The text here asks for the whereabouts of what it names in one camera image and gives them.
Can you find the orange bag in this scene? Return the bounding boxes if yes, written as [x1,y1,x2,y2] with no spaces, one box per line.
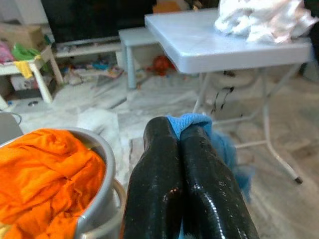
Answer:
[152,0,183,13]

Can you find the black flat television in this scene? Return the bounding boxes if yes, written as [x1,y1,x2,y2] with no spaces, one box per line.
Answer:
[40,0,160,45]

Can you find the small white low table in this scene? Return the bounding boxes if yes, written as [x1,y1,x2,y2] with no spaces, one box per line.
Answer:
[118,28,163,91]

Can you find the blue cloth garment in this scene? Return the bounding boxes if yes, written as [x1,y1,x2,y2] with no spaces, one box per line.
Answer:
[165,112,256,239]

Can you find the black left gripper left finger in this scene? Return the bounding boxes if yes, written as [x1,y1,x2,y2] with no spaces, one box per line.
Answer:
[123,116,185,239]

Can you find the bright green cloth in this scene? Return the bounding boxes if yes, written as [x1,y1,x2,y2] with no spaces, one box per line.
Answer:
[10,42,42,61]

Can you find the steel basin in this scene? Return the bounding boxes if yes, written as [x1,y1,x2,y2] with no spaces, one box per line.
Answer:
[0,126,127,239]

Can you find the orange cloth garment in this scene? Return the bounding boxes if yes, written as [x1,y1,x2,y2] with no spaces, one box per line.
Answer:
[0,128,107,239]

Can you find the white folding table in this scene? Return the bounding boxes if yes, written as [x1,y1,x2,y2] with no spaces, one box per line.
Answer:
[144,6,315,185]

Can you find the brown cardboard box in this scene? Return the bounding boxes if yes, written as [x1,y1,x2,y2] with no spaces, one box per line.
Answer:
[0,23,46,52]

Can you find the white cloth pile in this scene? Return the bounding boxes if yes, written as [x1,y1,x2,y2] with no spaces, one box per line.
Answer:
[214,0,316,44]

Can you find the red orange toy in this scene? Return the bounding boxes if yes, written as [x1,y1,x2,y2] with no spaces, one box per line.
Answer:
[149,55,176,76]

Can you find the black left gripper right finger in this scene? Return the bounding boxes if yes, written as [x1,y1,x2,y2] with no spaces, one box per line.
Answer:
[179,124,261,239]

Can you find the white kids side table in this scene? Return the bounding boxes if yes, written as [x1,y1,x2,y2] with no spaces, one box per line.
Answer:
[0,44,64,110]

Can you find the black garment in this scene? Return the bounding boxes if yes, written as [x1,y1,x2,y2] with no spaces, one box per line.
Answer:
[308,23,319,62]

